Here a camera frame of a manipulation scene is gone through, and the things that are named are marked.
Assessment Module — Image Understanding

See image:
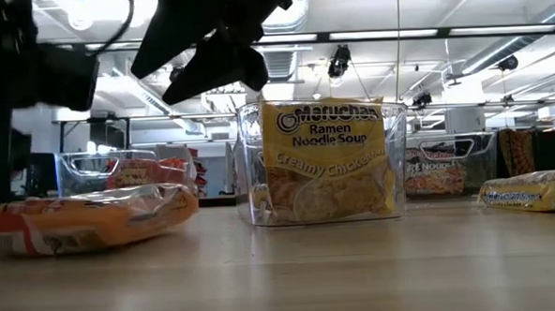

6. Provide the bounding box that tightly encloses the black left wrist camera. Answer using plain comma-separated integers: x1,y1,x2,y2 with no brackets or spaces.
33,40,102,113

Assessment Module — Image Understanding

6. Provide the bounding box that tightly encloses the black computer monitor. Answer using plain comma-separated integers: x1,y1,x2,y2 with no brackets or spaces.
29,150,59,199

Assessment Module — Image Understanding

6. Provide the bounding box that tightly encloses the black metal scaffold rail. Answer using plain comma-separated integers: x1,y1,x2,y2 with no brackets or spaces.
52,95,555,155

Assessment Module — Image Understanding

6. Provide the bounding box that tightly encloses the silver ventilation duct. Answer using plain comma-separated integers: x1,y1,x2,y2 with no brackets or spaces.
251,0,313,82

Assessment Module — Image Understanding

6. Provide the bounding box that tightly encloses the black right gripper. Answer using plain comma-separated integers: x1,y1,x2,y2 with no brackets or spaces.
127,0,300,109

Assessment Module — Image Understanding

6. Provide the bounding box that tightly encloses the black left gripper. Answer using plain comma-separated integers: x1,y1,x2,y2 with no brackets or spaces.
0,43,46,206

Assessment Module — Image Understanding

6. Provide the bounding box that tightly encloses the orange patterned dark panel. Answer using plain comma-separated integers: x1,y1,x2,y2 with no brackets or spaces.
497,126,537,179

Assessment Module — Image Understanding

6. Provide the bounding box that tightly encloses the thin hanging cable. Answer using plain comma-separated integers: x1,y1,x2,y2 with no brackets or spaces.
390,0,407,128

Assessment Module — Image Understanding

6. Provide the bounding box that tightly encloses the red shelf unit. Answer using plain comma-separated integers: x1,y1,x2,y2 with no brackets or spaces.
190,146,210,198

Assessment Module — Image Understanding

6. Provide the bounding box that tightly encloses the black hanging overhead camera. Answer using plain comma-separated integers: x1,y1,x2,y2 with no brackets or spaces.
326,43,353,80

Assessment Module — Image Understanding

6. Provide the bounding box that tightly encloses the black Maruchan fire noodle pack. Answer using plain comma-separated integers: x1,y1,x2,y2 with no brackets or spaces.
403,145,469,199

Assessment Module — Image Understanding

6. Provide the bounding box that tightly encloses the clear plastic bin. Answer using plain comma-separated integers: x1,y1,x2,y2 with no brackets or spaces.
401,130,502,201
234,93,413,230
54,145,200,203

